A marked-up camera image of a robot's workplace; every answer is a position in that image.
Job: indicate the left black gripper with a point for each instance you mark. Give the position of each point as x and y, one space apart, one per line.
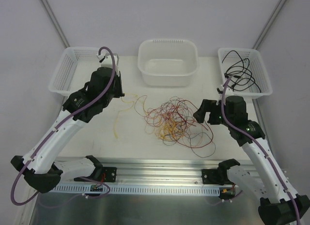
118 85

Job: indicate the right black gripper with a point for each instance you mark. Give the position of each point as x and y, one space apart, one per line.
213 112

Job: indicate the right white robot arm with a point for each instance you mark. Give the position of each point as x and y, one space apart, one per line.
279 201

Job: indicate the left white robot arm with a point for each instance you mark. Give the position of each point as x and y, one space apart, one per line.
39 166

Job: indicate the left white perforated basket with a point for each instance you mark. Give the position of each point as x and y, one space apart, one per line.
74 69

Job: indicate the white perforated basket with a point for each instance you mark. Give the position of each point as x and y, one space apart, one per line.
245 67
74 69

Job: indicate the right white perforated basket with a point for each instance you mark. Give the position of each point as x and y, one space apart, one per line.
245 67

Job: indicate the white centre plastic tub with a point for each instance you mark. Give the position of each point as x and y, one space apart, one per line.
167 62

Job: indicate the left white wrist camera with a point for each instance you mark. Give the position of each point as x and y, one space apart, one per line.
105 60

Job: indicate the left aluminium frame post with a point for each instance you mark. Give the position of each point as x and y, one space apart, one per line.
49 12

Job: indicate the aluminium frame post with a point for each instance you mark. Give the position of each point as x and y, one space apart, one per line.
49 12
269 23

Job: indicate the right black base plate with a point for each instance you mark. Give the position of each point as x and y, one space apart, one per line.
215 176

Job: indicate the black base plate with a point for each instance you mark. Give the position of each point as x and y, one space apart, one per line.
215 176
108 174

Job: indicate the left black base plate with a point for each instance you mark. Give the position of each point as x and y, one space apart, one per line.
108 174

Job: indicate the aluminium mounting rail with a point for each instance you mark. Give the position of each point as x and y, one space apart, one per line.
130 172

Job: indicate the white slotted cable duct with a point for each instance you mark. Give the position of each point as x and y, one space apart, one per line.
124 189

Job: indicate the right aluminium frame post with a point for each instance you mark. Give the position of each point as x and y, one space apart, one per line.
269 23

